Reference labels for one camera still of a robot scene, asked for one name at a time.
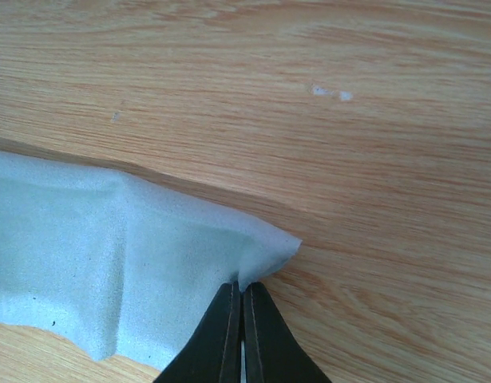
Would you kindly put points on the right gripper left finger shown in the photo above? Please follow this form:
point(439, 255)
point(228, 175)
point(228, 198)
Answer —
point(213, 352)

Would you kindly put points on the light blue cleaning cloth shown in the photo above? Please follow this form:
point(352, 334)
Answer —
point(116, 264)

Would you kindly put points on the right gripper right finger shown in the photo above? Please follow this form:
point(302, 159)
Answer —
point(271, 352)

